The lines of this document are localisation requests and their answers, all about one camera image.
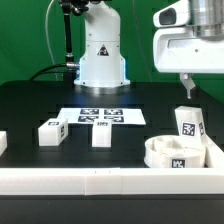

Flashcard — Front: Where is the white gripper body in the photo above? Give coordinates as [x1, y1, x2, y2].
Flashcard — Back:
[153, 27, 224, 74]

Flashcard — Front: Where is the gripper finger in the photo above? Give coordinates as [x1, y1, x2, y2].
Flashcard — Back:
[180, 73, 196, 99]

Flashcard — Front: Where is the white round stool seat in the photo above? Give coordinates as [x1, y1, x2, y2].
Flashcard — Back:
[144, 135, 206, 168]

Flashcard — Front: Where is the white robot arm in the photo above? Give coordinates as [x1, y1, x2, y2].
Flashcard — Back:
[74, 0, 224, 97]

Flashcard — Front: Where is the paper sheet with markers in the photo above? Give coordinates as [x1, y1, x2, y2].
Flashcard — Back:
[58, 108, 146, 125]

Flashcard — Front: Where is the white U-shaped fence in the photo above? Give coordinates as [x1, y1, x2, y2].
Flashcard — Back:
[0, 141, 224, 195]

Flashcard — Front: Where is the black cable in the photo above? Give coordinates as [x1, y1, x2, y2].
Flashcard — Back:
[28, 63, 76, 82]

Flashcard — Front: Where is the white cable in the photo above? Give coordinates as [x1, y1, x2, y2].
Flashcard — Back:
[44, 0, 59, 81]

